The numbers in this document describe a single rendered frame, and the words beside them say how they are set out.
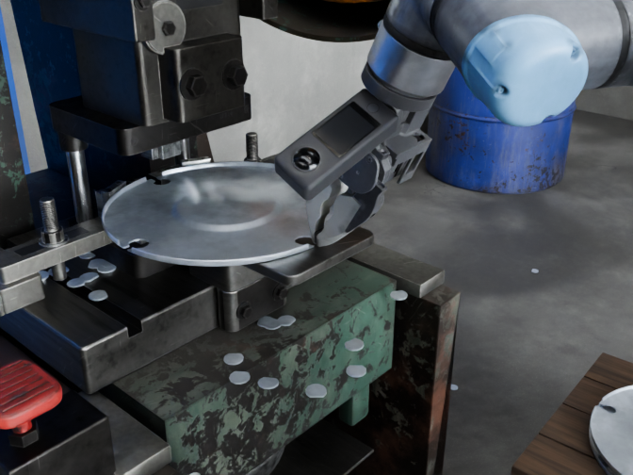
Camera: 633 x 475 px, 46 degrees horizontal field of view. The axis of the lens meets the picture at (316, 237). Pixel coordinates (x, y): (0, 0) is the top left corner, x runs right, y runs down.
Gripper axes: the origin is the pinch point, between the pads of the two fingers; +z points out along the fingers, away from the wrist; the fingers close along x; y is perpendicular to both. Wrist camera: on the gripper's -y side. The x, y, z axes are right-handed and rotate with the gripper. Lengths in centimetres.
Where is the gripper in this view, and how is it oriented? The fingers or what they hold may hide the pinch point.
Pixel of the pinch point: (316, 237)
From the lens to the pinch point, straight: 78.9
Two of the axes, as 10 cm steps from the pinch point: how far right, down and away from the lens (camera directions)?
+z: -3.2, 6.9, 6.4
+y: 6.4, -3.4, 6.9
